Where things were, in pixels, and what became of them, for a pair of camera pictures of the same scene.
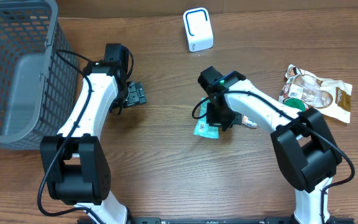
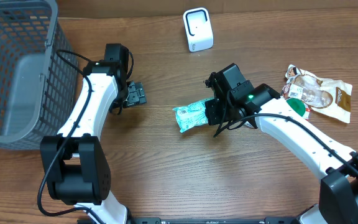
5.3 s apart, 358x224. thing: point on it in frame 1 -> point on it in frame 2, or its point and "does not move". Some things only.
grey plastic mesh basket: [29, 74] does not move
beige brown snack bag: [332, 98] does not move
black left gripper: [136, 94] does not move
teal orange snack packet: [202, 128] -> [191, 115]
